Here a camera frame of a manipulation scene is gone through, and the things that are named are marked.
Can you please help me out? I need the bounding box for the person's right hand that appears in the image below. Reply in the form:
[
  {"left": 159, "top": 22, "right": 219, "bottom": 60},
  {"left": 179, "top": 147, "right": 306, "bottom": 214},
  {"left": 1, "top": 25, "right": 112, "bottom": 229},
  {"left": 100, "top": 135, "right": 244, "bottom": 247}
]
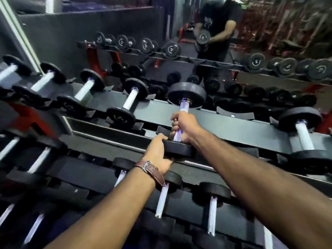
[{"left": 170, "top": 111, "right": 206, "bottom": 146}]

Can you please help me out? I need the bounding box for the large wall mirror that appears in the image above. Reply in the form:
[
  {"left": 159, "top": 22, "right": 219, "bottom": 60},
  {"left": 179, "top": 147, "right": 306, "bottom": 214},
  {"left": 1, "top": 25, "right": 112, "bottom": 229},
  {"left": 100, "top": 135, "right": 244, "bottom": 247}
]
[{"left": 0, "top": 0, "right": 332, "bottom": 127}]

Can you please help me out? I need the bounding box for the black dumbbell with chrome handle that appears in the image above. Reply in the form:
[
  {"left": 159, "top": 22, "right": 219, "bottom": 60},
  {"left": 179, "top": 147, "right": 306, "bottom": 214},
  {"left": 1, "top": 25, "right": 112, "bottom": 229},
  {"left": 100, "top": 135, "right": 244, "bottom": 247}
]
[
  {"left": 57, "top": 68, "right": 105, "bottom": 118},
  {"left": 106, "top": 78, "right": 150, "bottom": 131},
  {"left": 0, "top": 54, "right": 33, "bottom": 100},
  {"left": 278, "top": 106, "right": 332, "bottom": 176},
  {"left": 12, "top": 61, "right": 67, "bottom": 108},
  {"left": 162, "top": 82, "right": 207, "bottom": 159}
]

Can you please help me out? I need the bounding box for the group of black rack dumbbells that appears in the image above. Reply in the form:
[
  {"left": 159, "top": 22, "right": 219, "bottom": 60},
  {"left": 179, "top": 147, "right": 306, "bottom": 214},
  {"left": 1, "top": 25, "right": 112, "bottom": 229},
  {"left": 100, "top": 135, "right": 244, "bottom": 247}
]
[{"left": 0, "top": 129, "right": 234, "bottom": 249}]

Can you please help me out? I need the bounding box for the person's right forearm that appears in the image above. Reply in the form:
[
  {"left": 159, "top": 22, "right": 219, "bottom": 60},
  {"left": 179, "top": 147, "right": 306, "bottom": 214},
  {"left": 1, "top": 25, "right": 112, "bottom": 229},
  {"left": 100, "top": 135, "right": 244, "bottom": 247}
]
[{"left": 193, "top": 129, "right": 332, "bottom": 249}]

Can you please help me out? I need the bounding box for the black and red dumbbell rack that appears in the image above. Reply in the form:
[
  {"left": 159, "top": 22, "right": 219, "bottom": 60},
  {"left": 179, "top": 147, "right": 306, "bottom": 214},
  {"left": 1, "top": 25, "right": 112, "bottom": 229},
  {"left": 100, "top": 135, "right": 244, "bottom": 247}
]
[{"left": 0, "top": 57, "right": 332, "bottom": 249}]

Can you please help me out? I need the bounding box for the person's left hand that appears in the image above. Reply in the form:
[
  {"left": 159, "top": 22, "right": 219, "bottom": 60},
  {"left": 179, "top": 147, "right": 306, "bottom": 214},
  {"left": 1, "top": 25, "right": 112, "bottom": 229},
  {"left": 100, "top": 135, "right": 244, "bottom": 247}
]
[{"left": 142, "top": 133, "right": 176, "bottom": 176}]

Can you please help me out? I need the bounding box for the person's left forearm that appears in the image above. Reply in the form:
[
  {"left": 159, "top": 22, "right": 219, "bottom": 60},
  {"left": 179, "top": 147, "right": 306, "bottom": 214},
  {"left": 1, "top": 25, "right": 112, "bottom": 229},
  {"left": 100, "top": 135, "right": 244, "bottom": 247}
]
[{"left": 44, "top": 166, "right": 162, "bottom": 249}]

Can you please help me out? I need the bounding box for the brown leather wristwatch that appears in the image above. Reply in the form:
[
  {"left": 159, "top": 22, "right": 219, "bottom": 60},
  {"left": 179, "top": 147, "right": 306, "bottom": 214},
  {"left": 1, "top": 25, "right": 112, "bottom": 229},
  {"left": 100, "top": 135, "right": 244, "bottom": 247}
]
[{"left": 134, "top": 160, "right": 165, "bottom": 187}]

